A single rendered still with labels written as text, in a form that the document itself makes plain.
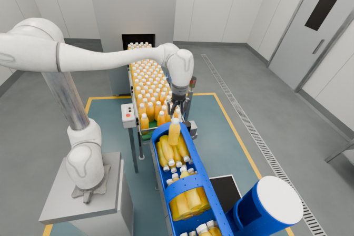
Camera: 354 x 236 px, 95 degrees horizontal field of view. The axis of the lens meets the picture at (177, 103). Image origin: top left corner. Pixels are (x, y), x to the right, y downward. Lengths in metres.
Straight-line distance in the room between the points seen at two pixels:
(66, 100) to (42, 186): 1.81
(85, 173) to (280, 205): 1.15
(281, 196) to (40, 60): 1.42
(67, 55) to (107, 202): 0.79
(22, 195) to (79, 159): 1.76
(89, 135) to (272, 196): 1.19
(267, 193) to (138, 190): 1.45
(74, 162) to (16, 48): 0.54
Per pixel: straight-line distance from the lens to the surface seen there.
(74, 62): 0.66
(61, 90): 0.90
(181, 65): 0.71
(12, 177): 2.88
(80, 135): 1.06
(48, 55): 0.66
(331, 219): 2.98
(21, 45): 0.67
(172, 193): 0.99
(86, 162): 0.96
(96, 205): 1.12
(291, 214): 1.37
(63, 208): 1.18
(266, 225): 1.42
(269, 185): 1.38
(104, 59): 0.67
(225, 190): 2.23
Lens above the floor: 2.11
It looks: 42 degrees down
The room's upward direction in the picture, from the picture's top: 7 degrees clockwise
